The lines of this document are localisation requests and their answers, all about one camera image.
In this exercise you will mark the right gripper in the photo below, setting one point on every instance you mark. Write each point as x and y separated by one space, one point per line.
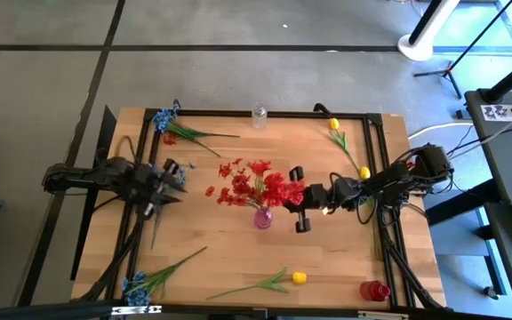
317 197

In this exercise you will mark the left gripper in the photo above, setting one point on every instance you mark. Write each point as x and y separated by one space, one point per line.
149 186

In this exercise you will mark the blue flower bunch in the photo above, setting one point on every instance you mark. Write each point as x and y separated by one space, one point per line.
138 284
163 119
181 177

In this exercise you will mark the small red flower sprig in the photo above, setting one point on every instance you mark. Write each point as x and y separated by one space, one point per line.
169 138

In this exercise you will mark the red glass vase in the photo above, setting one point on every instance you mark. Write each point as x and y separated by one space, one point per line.
373 291

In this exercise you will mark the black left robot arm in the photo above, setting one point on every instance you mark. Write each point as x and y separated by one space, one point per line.
82 175

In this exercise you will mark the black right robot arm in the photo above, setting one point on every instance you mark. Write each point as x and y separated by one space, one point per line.
394 180

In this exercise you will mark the pink ribbed glass vase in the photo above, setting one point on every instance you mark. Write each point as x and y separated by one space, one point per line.
263 218

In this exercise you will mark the clear glass vase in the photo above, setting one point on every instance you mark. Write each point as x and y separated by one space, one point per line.
259 117

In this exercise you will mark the black floor beam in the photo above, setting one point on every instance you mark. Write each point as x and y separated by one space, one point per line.
460 202

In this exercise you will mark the black overhead beam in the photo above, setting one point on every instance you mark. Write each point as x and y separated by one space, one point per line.
38 311

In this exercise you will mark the white floor stand base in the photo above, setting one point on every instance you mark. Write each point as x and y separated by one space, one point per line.
416 46

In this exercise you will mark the black tripod stand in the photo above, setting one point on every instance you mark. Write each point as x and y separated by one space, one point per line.
449 71

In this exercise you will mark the dark grey desk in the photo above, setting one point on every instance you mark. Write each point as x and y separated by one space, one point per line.
509 155

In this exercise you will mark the white printed label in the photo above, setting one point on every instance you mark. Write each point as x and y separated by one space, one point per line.
500 112

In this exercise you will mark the silver bracket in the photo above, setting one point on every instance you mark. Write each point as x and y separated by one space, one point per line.
382 315
136 309

